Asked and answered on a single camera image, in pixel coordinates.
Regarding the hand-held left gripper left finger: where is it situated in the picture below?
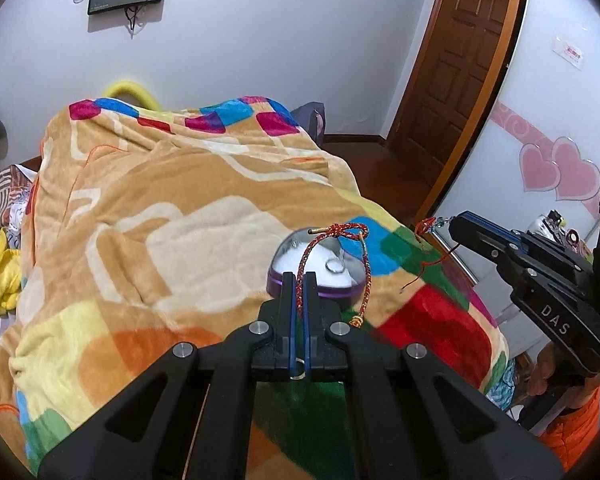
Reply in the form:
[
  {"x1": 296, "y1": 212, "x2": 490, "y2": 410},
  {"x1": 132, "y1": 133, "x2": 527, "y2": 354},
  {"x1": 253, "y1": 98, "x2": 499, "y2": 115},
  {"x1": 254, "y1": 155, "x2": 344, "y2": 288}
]
[{"x1": 37, "y1": 271, "x2": 297, "y2": 480}]

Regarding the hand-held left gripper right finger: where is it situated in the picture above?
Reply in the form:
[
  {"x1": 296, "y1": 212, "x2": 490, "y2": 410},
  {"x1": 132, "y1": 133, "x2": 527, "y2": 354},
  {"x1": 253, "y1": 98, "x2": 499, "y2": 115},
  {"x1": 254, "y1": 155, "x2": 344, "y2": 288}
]
[{"x1": 304, "y1": 271, "x2": 567, "y2": 480}]

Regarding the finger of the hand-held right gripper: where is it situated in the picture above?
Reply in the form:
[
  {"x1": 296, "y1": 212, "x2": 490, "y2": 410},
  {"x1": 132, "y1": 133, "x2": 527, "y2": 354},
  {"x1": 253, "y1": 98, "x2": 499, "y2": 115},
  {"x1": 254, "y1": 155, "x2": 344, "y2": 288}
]
[
  {"x1": 454, "y1": 212, "x2": 531, "y2": 251},
  {"x1": 448, "y1": 220, "x2": 518, "y2": 281}
]

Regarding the purple heart-shaped jewelry box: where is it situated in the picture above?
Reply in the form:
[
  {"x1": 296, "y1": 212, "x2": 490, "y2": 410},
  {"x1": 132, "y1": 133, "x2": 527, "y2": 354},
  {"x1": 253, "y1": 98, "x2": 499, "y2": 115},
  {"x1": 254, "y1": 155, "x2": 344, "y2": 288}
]
[{"x1": 266, "y1": 227, "x2": 372, "y2": 307}]

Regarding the thin red string bracelet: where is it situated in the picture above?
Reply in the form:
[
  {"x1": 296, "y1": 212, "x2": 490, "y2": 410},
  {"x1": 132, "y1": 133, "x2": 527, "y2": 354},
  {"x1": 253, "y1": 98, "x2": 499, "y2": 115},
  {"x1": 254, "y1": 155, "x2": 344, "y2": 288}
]
[{"x1": 399, "y1": 215, "x2": 462, "y2": 294}]

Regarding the red braided cord bracelet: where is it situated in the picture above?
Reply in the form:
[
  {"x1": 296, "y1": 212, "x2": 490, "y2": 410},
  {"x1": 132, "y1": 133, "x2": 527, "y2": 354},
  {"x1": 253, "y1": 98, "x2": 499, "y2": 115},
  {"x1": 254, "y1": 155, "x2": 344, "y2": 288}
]
[{"x1": 292, "y1": 224, "x2": 372, "y2": 330}]

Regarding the person's right hand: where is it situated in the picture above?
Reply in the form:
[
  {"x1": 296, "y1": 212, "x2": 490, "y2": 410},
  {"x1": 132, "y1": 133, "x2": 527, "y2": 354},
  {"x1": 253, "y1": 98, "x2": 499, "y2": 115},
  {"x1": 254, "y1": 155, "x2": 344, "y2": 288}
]
[{"x1": 527, "y1": 342, "x2": 563, "y2": 398}]

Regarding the small clutter on shelf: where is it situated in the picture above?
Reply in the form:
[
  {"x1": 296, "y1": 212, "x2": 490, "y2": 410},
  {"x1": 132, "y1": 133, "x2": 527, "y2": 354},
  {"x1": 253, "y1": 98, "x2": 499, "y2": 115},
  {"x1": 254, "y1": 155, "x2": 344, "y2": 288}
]
[{"x1": 526, "y1": 209, "x2": 593, "y2": 258}]

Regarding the wardrobe door with pink hearts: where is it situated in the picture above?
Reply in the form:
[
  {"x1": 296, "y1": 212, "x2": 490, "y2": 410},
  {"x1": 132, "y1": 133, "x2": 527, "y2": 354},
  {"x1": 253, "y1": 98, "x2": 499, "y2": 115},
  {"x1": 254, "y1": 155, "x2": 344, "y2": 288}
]
[{"x1": 432, "y1": 0, "x2": 600, "y2": 311}]

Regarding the colourful checked fleece blanket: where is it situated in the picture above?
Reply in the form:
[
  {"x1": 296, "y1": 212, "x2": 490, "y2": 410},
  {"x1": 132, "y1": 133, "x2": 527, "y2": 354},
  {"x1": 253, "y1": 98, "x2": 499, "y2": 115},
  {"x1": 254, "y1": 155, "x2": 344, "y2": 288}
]
[{"x1": 0, "y1": 94, "x2": 511, "y2": 480}]

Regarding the brown wooden door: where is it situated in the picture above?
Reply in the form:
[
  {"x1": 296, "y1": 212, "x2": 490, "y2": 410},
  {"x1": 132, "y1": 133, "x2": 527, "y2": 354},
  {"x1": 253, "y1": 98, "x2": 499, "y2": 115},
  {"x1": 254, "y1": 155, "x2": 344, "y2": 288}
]
[{"x1": 385, "y1": 0, "x2": 527, "y2": 196}]

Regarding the grey purple pillow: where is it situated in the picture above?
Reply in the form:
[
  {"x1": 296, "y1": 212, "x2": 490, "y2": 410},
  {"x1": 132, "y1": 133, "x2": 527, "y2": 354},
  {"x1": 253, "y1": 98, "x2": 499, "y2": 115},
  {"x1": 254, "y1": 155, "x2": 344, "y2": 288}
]
[{"x1": 289, "y1": 102, "x2": 327, "y2": 142}]

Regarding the white sticker with red print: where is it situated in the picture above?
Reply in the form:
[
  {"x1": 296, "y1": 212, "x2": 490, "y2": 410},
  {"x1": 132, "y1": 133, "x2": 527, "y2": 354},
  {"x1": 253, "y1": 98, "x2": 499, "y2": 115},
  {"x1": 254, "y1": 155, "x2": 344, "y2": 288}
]
[{"x1": 551, "y1": 35, "x2": 587, "y2": 69}]

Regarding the brown patterned cloth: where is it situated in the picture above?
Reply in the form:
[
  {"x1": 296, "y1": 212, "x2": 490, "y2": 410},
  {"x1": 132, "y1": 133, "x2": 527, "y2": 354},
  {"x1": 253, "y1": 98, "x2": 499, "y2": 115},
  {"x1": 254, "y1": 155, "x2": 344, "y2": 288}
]
[{"x1": 0, "y1": 162, "x2": 40, "y2": 251}]

